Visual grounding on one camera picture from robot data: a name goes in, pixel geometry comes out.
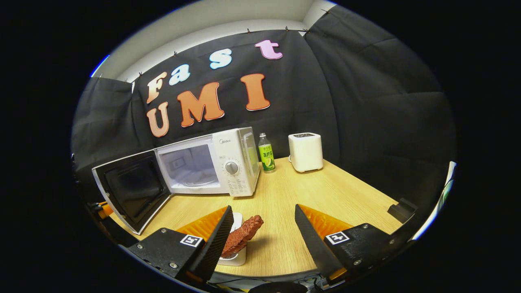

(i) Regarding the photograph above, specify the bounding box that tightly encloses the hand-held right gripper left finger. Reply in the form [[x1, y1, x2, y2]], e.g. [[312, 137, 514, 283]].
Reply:
[[126, 206, 234, 283]]

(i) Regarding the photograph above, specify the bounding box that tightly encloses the brown meat slice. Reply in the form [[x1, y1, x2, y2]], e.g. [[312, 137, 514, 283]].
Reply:
[[221, 215, 264, 258]]

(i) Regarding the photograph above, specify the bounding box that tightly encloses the white toaster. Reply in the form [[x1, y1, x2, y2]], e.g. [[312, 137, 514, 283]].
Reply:
[[288, 133, 324, 173]]

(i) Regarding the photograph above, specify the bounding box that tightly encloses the white microwave oven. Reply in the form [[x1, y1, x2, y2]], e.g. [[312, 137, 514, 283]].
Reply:
[[92, 127, 261, 235]]

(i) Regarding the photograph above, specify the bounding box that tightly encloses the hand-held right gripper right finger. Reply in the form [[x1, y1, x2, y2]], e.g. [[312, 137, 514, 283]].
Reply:
[[295, 204, 409, 281]]

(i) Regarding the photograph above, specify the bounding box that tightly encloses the green label drink bottle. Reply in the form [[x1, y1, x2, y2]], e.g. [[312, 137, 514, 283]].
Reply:
[[258, 133, 276, 173]]

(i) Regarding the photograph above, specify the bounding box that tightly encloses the white rectangular plate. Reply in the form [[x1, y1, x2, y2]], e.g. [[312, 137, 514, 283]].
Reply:
[[218, 212, 247, 267]]

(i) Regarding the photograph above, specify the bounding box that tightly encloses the black table clamp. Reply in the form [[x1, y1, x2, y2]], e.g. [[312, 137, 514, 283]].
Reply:
[[387, 198, 418, 223]]

